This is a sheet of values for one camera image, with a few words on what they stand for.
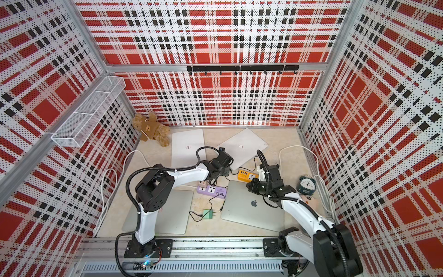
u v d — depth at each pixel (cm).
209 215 81
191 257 73
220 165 75
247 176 93
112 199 91
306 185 89
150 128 110
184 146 111
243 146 110
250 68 88
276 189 65
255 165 99
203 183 86
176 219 84
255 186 75
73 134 68
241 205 87
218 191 88
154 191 52
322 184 99
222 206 86
